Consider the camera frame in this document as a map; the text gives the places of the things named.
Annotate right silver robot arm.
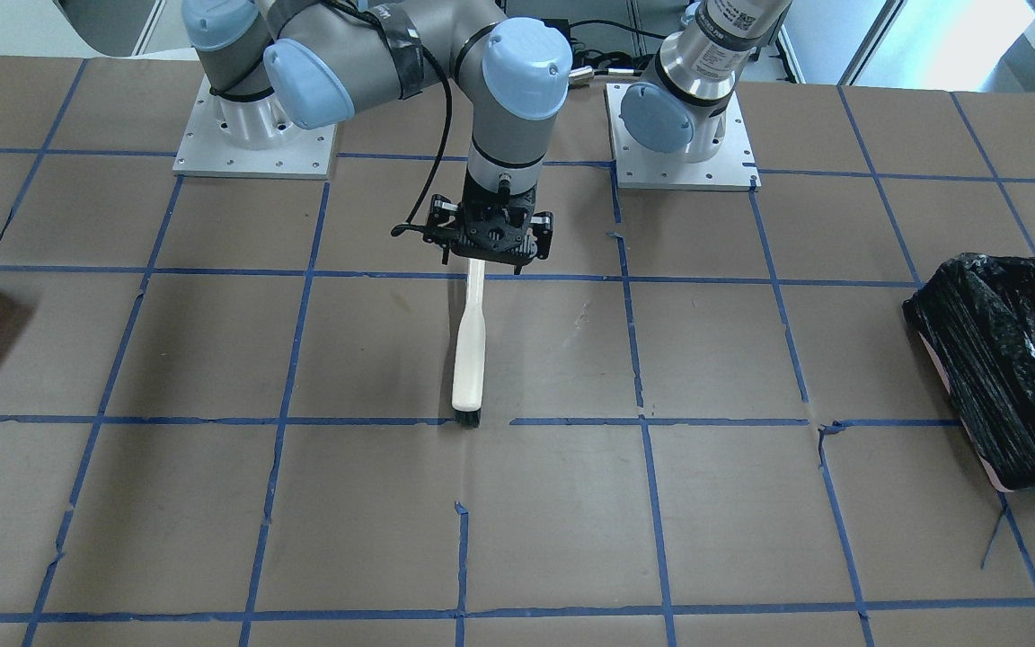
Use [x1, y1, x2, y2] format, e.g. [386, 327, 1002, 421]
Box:
[181, 1, 572, 271]

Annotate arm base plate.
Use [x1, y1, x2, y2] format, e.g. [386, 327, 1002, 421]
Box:
[607, 83, 763, 192]
[172, 78, 336, 181]

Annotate silver flashlight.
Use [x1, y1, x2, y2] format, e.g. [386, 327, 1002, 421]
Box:
[568, 66, 596, 89]

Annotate cream hand brush black bristles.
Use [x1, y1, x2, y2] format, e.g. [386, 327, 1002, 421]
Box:
[452, 259, 486, 429]

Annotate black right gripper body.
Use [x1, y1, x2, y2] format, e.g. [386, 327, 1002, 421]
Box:
[423, 175, 553, 266]

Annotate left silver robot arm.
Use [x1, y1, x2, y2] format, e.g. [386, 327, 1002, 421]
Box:
[619, 1, 792, 163]

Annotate bin with black trash bag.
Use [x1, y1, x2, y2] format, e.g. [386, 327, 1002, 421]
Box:
[901, 253, 1035, 491]

